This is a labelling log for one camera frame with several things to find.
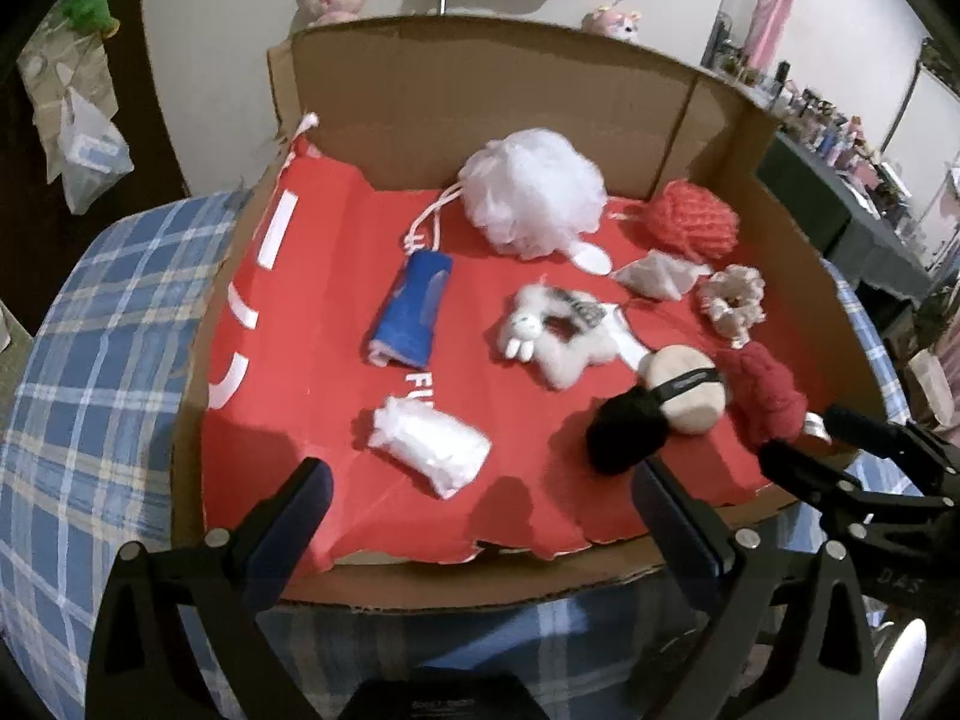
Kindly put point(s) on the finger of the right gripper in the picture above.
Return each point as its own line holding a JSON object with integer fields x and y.
{"x": 929, "y": 461}
{"x": 825, "y": 488}

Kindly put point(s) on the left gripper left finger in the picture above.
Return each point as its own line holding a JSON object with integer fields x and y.
{"x": 141, "y": 663}

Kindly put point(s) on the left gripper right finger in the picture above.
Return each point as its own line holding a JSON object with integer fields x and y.
{"x": 786, "y": 632}

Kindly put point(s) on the red plush miffy keychain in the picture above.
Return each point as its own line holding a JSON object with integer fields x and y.
{"x": 765, "y": 401}

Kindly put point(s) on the grey white cloth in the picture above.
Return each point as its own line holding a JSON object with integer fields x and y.
{"x": 660, "y": 276}

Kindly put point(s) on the white fluffy star miffy charm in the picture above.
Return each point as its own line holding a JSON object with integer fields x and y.
{"x": 562, "y": 332}

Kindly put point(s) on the cream scrunchie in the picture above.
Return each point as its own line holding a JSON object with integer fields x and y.
{"x": 732, "y": 301}

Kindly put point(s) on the dark green covered side table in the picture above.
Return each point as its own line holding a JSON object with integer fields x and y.
{"x": 865, "y": 250}

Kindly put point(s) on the red foam net sleeve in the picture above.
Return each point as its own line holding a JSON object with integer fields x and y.
{"x": 692, "y": 221}

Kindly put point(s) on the white wardrobe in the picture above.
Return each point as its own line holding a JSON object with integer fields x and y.
{"x": 923, "y": 150}

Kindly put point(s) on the blue plaid tablecloth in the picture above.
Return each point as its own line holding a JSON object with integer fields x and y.
{"x": 85, "y": 468}

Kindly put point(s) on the dark patterned tin box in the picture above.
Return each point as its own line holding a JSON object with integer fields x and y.
{"x": 444, "y": 694}

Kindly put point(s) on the cardboard box with red liner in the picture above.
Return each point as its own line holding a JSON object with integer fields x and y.
{"x": 376, "y": 118}

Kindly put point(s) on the white mesh bath pouf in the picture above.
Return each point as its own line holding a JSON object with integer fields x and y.
{"x": 532, "y": 195}

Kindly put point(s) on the blue tissue packet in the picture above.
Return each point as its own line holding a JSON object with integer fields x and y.
{"x": 405, "y": 331}

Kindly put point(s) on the dark brown door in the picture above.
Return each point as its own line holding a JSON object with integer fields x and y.
{"x": 41, "y": 239}

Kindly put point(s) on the white plastic bag on door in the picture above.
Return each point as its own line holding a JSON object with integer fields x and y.
{"x": 96, "y": 156}

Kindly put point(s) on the hanging organizer on door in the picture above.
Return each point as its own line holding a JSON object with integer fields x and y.
{"x": 55, "y": 59}

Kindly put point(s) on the green plush on door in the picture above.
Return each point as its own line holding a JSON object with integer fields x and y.
{"x": 91, "y": 17}

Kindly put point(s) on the wall mirror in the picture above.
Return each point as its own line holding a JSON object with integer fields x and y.
{"x": 749, "y": 30}

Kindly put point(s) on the pink cat plush on wall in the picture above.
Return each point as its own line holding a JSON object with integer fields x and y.
{"x": 613, "y": 21}

